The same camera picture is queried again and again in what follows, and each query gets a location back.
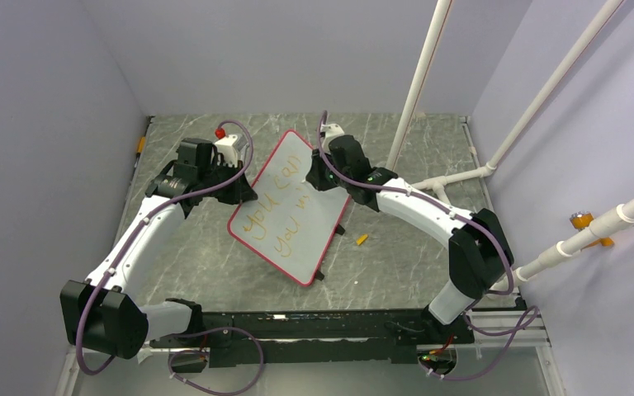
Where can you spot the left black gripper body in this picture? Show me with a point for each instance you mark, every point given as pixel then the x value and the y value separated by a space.
pixel 220 173

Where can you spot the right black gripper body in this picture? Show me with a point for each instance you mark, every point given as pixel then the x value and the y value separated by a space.
pixel 326 177

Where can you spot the whiteboard with red frame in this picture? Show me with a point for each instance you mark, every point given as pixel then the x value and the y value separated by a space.
pixel 291 224

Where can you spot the yellow marker cap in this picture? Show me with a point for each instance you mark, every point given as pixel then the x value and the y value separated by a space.
pixel 363 238

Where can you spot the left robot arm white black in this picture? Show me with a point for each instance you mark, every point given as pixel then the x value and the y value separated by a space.
pixel 100 312

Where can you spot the orange black screwdriver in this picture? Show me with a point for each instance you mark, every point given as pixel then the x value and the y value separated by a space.
pixel 139 148

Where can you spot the white PVC pipe right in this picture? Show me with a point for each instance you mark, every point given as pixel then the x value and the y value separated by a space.
pixel 606 225

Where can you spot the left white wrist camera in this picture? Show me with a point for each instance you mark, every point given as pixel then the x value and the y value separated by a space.
pixel 231 148

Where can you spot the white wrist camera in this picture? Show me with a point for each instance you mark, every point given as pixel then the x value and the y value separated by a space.
pixel 231 148
pixel 330 131

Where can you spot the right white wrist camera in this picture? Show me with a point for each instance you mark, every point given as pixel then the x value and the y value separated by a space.
pixel 330 131

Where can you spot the white PVC pipe frame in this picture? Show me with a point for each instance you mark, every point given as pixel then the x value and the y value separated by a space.
pixel 478 57

